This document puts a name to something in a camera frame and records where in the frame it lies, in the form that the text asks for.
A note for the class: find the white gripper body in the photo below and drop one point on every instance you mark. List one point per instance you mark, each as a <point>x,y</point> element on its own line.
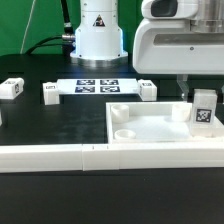
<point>180,37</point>

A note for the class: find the white square tabletop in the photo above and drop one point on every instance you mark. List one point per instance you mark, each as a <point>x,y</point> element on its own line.
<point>144,122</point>

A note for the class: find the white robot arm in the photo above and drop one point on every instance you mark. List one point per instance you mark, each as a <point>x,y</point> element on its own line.
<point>99,39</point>

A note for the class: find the white L-shaped fence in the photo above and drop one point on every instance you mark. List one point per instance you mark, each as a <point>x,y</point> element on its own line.
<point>115,156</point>

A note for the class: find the apriltag base plate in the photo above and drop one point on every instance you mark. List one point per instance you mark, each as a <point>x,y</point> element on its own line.
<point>97,86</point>

